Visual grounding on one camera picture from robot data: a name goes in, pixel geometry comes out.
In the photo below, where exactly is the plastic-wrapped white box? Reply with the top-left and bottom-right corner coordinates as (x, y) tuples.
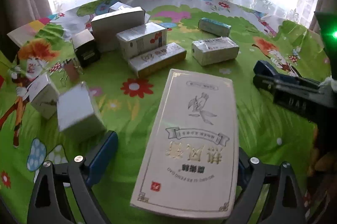
(191, 37), (239, 66)

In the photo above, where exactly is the teal-topped small box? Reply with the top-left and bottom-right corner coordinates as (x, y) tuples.
(198, 17), (231, 37)

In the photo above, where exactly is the large white gold-print box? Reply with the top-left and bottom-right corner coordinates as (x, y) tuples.
(130, 69), (239, 219)

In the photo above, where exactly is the long yellow white box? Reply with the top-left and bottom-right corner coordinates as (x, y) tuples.
(128, 42), (187, 78)

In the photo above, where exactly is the white box with red notes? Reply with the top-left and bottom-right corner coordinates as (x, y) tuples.
(116, 22), (167, 61)

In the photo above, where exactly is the black box with white top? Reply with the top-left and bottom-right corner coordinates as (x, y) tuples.
(71, 29), (100, 68)

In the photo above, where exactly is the large grey cardboard box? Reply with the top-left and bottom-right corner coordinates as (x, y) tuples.
(91, 7), (145, 53)

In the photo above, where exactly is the small white cube box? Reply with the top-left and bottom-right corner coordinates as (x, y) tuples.
(56, 82), (106, 142)

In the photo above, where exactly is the white box with thin print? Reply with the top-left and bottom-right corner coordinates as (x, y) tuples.
(28, 73), (60, 119)

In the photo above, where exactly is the small brown box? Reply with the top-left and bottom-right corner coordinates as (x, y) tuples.
(63, 59), (80, 83)

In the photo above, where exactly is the green cartoon play mat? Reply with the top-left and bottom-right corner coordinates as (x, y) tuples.
(1, 0), (330, 223)

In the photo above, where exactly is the white box behind grey box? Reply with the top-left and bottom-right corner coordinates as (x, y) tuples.
(108, 2), (131, 13)

